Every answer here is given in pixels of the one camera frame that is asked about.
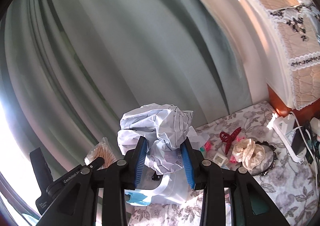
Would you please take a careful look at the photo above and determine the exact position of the clear plastic storage container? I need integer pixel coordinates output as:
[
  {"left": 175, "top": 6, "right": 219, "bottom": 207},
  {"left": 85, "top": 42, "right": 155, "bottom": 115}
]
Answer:
[{"left": 124, "top": 166, "right": 193, "bottom": 207}]

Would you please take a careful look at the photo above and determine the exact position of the red hair claw clip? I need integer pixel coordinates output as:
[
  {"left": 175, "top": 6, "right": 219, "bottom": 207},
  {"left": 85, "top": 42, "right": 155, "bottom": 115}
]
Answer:
[{"left": 219, "top": 127, "right": 242, "bottom": 155}]

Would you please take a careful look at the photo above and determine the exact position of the black headband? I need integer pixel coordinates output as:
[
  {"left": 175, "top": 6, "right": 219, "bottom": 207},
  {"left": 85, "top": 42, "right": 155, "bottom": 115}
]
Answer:
[{"left": 250, "top": 140, "right": 277, "bottom": 178}]

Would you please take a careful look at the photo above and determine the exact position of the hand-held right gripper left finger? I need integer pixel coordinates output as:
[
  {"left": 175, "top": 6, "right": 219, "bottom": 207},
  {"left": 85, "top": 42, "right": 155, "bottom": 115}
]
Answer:
[{"left": 37, "top": 136, "right": 150, "bottom": 226}]

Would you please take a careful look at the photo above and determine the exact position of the white printed paper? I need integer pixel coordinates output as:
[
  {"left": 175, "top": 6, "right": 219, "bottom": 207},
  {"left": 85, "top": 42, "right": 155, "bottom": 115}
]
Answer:
[{"left": 117, "top": 103, "right": 210, "bottom": 175}]

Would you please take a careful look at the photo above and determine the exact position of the clear bag of cotton swabs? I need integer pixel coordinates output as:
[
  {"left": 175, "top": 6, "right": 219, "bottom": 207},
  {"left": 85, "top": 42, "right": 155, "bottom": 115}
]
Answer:
[{"left": 84, "top": 137, "right": 117, "bottom": 168}]

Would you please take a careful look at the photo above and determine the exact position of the floral bedsheet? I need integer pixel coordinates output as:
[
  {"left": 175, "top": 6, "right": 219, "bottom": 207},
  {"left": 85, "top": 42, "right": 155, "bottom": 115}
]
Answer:
[{"left": 127, "top": 101, "right": 315, "bottom": 226}]

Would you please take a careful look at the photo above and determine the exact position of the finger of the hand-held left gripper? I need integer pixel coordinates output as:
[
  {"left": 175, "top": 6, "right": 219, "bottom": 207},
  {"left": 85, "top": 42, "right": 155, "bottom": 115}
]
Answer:
[{"left": 81, "top": 156, "right": 105, "bottom": 171}]

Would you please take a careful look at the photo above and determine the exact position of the white power strip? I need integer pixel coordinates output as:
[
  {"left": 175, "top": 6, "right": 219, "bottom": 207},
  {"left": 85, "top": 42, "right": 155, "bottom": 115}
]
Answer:
[{"left": 271, "top": 112, "right": 307, "bottom": 163}]

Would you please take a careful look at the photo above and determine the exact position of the pale green curtain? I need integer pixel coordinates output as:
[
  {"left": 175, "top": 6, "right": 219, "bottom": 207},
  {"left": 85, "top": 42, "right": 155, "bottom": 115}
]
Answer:
[{"left": 0, "top": 0, "right": 254, "bottom": 191}]

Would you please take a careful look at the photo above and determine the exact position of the cream lace scrunchie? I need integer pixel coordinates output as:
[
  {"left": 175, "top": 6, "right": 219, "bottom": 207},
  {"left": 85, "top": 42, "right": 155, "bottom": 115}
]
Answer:
[{"left": 232, "top": 138, "right": 266, "bottom": 170}]

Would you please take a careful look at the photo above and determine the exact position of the white charger plug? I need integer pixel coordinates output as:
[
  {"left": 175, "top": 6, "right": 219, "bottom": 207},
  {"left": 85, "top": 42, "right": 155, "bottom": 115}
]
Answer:
[{"left": 278, "top": 115, "right": 295, "bottom": 133}]

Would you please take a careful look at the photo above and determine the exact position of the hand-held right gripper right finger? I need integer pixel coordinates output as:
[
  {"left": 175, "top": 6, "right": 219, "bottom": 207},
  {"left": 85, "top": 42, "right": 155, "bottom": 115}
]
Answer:
[{"left": 180, "top": 138, "right": 294, "bottom": 226}]

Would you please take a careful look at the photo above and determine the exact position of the beige quilted lace cover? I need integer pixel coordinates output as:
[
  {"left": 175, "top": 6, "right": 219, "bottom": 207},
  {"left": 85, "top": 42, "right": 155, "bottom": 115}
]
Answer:
[{"left": 209, "top": 0, "right": 320, "bottom": 111}]

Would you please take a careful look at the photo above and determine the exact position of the white cable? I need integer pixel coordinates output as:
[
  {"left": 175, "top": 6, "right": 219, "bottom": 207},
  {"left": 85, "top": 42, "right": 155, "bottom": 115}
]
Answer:
[{"left": 289, "top": 111, "right": 313, "bottom": 161}]

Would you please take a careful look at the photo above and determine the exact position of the white small hair clip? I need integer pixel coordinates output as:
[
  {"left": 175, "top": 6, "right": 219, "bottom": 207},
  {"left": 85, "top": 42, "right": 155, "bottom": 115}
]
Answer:
[{"left": 212, "top": 152, "right": 228, "bottom": 166}]

